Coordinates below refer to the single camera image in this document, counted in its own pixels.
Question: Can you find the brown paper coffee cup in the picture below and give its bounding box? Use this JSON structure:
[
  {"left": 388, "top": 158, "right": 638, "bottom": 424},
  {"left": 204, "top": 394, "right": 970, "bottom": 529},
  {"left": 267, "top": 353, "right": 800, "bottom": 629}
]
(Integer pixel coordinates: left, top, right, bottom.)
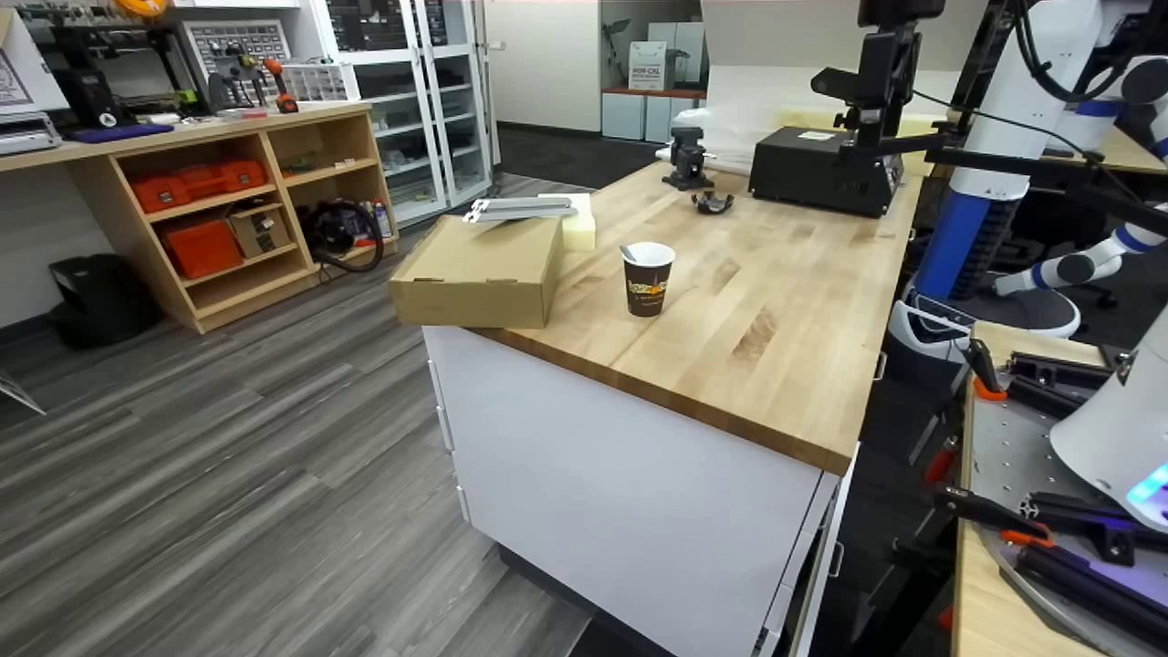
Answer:
[{"left": 625, "top": 241, "right": 676, "bottom": 317}]

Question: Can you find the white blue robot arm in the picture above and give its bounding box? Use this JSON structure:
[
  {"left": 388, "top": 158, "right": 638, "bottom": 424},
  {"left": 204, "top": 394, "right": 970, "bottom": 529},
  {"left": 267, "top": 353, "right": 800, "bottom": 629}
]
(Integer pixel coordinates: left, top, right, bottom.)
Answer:
[{"left": 889, "top": 0, "right": 1165, "bottom": 360}]

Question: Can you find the yellow foam block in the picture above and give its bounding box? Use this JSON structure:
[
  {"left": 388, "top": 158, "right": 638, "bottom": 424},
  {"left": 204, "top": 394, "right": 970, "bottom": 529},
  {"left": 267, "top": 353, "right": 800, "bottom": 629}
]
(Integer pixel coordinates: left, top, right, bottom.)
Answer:
[{"left": 560, "top": 192, "right": 597, "bottom": 256}]

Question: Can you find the small black clamp on table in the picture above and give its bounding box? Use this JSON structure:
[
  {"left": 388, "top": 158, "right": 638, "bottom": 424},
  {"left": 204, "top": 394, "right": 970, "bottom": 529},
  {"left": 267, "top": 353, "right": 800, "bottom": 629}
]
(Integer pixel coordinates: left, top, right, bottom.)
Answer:
[{"left": 691, "top": 189, "right": 733, "bottom": 216}]

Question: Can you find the white table cabinet base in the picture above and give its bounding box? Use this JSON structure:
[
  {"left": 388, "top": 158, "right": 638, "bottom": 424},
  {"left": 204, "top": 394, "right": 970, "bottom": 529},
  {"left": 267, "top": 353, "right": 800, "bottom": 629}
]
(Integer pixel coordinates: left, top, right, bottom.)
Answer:
[{"left": 423, "top": 328, "right": 837, "bottom": 657}]

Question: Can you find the black bag on floor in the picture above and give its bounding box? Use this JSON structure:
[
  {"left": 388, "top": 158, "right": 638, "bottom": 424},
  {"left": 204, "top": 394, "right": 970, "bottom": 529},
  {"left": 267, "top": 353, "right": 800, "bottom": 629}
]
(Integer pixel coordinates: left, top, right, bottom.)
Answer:
[{"left": 300, "top": 201, "right": 388, "bottom": 275}]

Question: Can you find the black equipment box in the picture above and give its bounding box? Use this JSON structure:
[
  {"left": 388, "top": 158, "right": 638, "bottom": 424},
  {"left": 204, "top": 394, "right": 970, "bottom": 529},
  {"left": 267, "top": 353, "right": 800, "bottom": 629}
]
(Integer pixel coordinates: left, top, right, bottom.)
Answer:
[{"left": 746, "top": 128, "right": 902, "bottom": 218}]

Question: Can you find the white glass door cabinet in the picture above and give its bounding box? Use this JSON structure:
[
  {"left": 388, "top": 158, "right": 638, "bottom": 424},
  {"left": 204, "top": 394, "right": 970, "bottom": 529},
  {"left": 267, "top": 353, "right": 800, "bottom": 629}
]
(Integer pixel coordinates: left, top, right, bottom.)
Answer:
[{"left": 304, "top": 0, "right": 493, "bottom": 225}]

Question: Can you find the small cardboard box on shelf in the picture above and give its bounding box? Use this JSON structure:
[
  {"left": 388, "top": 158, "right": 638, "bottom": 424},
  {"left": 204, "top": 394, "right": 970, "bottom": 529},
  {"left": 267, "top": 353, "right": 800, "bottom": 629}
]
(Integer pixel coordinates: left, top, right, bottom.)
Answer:
[{"left": 229, "top": 212, "right": 289, "bottom": 256}]

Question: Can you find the wooden shelf unit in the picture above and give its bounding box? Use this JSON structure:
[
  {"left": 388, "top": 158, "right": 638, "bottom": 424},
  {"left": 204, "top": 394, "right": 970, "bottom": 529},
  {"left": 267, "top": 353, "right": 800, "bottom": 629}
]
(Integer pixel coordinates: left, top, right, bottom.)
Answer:
[{"left": 0, "top": 104, "right": 396, "bottom": 332}]

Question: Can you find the red toolbox lower shelf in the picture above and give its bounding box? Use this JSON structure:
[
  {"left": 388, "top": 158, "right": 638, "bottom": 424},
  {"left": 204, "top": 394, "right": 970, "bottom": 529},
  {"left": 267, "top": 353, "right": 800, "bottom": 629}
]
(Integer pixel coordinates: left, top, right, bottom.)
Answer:
[{"left": 165, "top": 218, "right": 239, "bottom": 276}]

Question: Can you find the red toolbox shelf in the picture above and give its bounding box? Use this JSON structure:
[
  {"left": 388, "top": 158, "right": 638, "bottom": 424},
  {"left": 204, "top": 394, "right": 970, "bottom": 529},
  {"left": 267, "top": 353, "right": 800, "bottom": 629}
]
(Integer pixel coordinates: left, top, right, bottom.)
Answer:
[
  {"left": 131, "top": 160, "right": 267, "bottom": 212},
  {"left": 165, "top": 218, "right": 239, "bottom": 276}
]

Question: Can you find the red toolbox upper shelf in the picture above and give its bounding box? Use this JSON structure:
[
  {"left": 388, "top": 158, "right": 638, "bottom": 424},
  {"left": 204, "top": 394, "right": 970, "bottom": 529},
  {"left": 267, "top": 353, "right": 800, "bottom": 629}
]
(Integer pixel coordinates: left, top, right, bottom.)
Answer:
[{"left": 131, "top": 160, "right": 267, "bottom": 212}]

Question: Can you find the black waste bin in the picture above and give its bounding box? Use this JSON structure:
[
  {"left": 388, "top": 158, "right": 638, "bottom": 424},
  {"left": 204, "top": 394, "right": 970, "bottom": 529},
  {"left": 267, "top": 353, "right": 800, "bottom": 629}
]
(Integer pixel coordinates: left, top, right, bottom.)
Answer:
[{"left": 46, "top": 256, "right": 159, "bottom": 352}]

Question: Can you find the black 3d printer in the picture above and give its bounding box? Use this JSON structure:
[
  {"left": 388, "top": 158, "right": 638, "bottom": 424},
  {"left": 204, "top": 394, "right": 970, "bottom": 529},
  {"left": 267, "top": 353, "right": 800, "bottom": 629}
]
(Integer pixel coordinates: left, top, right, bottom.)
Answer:
[{"left": 44, "top": 9, "right": 199, "bottom": 133}]

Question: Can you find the aluminium extrusion rail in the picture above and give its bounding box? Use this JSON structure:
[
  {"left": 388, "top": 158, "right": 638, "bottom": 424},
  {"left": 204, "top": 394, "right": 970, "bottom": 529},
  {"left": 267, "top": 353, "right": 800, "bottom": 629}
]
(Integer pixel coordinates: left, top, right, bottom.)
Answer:
[{"left": 463, "top": 196, "right": 571, "bottom": 222}]

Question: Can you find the small black camera on table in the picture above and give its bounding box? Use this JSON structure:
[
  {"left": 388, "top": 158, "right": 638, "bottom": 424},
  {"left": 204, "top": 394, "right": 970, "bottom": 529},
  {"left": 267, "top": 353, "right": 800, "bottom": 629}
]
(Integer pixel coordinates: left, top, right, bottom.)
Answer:
[{"left": 665, "top": 111, "right": 706, "bottom": 189}]

